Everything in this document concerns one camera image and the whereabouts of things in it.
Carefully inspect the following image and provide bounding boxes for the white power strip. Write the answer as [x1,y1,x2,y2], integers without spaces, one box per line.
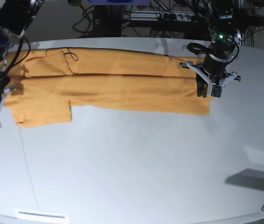
[122,11,195,22]

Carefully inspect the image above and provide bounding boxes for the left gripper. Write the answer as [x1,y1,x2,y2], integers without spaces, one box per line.
[196,54,229,98]

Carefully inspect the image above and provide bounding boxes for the white label strip on table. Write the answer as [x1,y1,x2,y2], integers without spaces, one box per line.
[14,209,68,219]

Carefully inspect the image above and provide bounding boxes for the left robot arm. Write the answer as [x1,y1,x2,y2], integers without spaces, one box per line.
[183,0,242,98]

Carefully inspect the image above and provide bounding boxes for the orange yellow T-shirt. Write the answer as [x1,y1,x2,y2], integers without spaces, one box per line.
[4,48,211,127]

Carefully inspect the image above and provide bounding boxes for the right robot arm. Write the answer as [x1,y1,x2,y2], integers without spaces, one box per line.
[0,0,44,102]

